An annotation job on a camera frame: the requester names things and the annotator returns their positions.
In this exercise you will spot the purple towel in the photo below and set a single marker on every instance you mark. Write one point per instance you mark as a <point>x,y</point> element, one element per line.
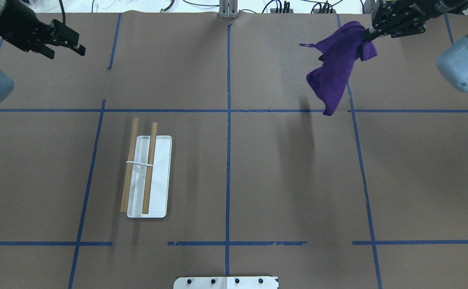
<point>339,52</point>

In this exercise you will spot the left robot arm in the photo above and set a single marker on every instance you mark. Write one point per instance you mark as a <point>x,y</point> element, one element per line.
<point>6,82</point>

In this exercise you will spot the white towel rack with wooden bars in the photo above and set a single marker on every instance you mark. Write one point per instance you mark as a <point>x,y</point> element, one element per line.
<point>145,192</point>

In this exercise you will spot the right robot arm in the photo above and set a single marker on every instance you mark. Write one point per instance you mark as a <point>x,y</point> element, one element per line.
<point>453,63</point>

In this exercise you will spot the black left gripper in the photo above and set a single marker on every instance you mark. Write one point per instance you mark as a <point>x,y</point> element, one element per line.
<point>14,29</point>

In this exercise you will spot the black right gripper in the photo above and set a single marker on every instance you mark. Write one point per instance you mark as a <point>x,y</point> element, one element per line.
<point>438,8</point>

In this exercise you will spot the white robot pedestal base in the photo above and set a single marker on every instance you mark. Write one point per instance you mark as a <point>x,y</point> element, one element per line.
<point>225,282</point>

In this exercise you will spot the aluminium camera mount post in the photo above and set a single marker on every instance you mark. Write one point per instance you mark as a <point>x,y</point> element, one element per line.
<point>228,9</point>

